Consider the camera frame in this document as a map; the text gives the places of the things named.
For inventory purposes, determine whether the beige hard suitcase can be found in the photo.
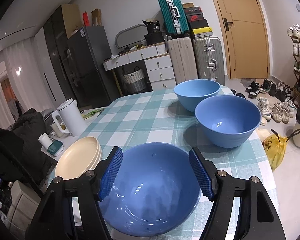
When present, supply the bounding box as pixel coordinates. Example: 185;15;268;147
167;37;198;84

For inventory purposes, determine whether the large blue bowl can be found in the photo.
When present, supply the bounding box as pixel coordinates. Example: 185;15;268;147
194;95;261;148

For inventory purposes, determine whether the yellow plastic bag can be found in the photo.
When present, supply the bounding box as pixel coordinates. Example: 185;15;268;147
262;129;300;171

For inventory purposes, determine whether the grey oval mirror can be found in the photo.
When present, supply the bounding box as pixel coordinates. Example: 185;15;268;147
115;24;148;49

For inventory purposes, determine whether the teal checkered tablecloth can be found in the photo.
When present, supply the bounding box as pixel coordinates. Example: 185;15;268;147
47;84;280;240

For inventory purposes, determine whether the silver hard suitcase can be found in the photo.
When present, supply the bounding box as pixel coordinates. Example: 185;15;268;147
192;36;225;85

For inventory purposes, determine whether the black refrigerator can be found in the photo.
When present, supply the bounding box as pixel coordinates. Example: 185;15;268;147
67;26;120;108

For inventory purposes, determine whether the teal hard suitcase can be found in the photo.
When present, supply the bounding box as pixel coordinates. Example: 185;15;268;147
158;0;190;38

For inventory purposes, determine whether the woven laundry basket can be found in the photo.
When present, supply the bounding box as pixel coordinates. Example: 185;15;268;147
122;66;147;94

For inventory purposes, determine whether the white desk with drawers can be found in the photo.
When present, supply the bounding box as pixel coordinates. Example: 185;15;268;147
103;42;176;96

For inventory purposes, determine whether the cream plate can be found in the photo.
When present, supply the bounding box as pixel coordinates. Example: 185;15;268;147
55;137;99;180
87;143;102;170

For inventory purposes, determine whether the black bag on desk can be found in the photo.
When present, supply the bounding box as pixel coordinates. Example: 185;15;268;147
142;19;164;45

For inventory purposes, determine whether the green packet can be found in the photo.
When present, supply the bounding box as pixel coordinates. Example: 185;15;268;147
82;109;104;120

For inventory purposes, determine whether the light blue bowl back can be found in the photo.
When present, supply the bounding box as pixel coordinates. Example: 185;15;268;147
173;79;221;112

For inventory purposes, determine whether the white electric kettle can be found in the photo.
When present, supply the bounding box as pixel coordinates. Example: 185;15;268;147
51;99;87;137

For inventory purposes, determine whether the wooden door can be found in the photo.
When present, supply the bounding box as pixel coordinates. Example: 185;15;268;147
213;0;269;79

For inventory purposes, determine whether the white cup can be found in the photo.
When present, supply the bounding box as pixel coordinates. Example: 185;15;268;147
38;133;52;150

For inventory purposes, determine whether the teal lid food container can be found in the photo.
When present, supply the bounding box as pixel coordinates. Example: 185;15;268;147
47;140;64;156

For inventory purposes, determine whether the stack of shoe boxes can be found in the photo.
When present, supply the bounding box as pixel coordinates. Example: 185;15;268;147
183;3;213;40

